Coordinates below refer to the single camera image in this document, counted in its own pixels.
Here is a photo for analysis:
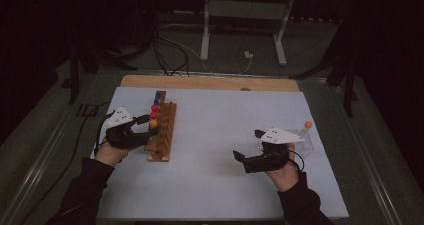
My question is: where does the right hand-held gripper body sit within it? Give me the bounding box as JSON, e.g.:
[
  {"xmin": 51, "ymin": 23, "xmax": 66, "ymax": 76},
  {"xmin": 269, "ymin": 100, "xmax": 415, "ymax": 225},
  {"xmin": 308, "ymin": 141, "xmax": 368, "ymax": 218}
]
[{"xmin": 244, "ymin": 127, "xmax": 306, "ymax": 175}]

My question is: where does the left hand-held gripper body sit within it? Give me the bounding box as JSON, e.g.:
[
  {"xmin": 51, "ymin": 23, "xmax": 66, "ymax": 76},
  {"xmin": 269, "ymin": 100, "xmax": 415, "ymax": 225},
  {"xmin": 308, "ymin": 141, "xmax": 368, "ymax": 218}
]
[{"xmin": 104, "ymin": 106, "xmax": 151, "ymax": 150}]

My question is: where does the wooden test tube rack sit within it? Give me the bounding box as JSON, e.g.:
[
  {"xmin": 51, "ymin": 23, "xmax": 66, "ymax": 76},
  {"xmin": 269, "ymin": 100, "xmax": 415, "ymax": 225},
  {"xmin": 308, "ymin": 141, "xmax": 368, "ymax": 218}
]
[{"xmin": 143, "ymin": 90, "xmax": 178, "ymax": 163}]

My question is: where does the clear plastic test tube rack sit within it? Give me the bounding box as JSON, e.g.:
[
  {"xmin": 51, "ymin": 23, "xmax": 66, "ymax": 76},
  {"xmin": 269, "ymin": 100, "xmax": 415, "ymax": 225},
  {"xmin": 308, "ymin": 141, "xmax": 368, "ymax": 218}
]
[{"xmin": 286, "ymin": 128, "xmax": 315, "ymax": 160}]

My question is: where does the person's left hand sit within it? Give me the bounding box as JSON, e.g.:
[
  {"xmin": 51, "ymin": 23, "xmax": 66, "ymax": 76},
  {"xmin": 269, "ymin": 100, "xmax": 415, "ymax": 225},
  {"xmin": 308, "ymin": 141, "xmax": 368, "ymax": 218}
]
[{"xmin": 93, "ymin": 138, "xmax": 135, "ymax": 168}]

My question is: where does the person's right hand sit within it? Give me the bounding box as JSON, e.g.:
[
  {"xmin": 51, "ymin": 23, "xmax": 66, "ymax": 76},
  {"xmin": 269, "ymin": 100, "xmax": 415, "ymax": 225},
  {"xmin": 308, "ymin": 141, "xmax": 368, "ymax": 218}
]
[{"xmin": 264, "ymin": 142, "xmax": 301, "ymax": 193}]

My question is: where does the white table mat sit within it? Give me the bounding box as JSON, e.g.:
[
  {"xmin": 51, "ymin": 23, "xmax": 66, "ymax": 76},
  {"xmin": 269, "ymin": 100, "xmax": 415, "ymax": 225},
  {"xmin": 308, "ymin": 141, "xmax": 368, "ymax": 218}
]
[{"xmin": 89, "ymin": 86, "xmax": 350, "ymax": 221}]

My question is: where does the black stand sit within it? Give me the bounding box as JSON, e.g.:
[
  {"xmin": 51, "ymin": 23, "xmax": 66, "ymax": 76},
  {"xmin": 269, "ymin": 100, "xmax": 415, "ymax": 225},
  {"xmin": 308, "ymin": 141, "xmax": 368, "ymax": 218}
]
[
  {"xmin": 289, "ymin": 18, "xmax": 360, "ymax": 118},
  {"xmin": 61, "ymin": 39, "xmax": 138, "ymax": 105}
]

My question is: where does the white metal stand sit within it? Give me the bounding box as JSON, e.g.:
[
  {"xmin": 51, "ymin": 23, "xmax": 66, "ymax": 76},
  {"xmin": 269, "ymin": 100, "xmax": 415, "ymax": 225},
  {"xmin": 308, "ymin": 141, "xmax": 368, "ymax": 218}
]
[{"xmin": 199, "ymin": 0, "xmax": 298, "ymax": 67}]

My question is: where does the left hand-held gripper black cable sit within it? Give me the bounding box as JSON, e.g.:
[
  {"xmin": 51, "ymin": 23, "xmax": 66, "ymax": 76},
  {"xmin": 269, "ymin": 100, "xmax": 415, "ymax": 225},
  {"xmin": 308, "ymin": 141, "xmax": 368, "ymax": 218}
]
[{"xmin": 94, "ymin": 110, "xmax": 116, "ymax": 153}]

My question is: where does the hand-held gripper black cable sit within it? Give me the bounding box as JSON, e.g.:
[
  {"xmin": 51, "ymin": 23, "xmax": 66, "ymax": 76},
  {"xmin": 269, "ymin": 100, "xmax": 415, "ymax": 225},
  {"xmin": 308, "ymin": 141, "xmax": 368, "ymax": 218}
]
[
  {"xmin": 94, "ymin": 110, "xmax": 116, "ymax": 153},
  {"xmin": 287, "ymin": 149, "xmax": 305, "ymax": 173}
]

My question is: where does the right hand-held gripper black cable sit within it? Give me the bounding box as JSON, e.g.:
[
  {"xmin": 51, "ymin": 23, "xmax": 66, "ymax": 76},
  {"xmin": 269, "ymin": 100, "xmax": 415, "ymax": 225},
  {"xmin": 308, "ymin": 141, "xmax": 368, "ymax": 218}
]
[{"xmin": 287, "ymin": 149, "xmax": 305, "ymax": 173}]

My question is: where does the black floor bracket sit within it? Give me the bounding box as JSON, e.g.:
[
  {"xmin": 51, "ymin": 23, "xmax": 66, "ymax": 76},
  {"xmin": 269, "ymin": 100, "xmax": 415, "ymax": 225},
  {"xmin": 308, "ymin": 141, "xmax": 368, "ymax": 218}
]
[{"xmin": 76, "ymin": 103, "xmax": 100, "ymax": 118}]

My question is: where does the black floor cable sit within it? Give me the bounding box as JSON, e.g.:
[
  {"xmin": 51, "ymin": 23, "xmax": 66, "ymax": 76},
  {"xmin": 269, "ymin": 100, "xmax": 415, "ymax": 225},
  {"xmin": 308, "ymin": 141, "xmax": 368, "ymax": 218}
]
[{"xmin": 18, "ymin": 100, "xmax": 113, "ymax": 225}]

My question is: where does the black cable bundle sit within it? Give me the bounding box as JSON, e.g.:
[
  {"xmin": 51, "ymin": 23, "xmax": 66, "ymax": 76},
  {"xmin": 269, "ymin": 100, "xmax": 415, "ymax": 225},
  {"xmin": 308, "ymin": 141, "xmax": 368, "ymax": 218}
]
[{"xmin": 133, "ymin": 0, "xmax": 191, "ymax": 77}]

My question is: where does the white cable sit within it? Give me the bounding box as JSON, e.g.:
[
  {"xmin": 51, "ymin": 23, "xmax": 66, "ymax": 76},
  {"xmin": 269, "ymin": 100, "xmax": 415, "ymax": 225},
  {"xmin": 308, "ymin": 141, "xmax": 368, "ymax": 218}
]
[{"xmin": 158, "ymin": 22, "xmax": 254, "ymax": 76}]

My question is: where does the grey metal rail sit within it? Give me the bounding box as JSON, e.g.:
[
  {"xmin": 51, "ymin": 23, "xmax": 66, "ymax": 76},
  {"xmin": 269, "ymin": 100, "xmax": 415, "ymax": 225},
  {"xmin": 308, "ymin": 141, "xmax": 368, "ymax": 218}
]
[
  {"xmin": 0, "ymin": 72, "xmax": 101, "ymax": 225},
  {"xmin": 328, "ymin": 83, "xmax": 406, "ymax": 225}
]

